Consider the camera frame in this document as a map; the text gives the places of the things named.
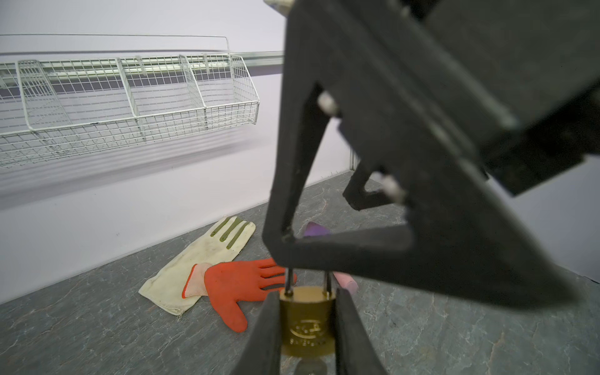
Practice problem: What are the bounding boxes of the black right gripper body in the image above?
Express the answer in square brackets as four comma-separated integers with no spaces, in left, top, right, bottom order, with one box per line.
[399,1,599,195]

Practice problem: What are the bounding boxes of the red rubber glove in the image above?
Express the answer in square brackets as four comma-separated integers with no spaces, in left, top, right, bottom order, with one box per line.
[181,259,285,333]

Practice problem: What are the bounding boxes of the cream glove green stripes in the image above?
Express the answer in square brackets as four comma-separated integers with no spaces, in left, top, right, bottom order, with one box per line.
[138,216,256,317]

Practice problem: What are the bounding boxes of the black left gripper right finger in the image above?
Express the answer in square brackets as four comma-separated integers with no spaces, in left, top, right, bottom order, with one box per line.
[334,288,388,375]

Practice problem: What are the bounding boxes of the brass padlock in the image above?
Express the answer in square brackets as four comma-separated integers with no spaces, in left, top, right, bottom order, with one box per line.
[280,269,335,358]

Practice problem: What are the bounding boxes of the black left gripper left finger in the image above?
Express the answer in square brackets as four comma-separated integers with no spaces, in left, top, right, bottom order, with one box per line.
[231,292,281,375]

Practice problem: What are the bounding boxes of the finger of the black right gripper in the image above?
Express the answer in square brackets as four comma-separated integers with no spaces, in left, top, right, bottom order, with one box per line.
[262,1,577,309]
[343,161,393,211]

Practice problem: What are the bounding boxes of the purple trowel pink handle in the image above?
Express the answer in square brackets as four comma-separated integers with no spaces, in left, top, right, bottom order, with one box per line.
[302,221,360,296]

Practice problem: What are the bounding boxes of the aluminium frame rails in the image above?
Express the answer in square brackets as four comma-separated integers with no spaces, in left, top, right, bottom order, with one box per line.
[1,52,284,90]

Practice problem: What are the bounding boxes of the long white wire basket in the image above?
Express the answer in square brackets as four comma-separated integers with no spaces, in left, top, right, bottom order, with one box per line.
[1,33,260,169]

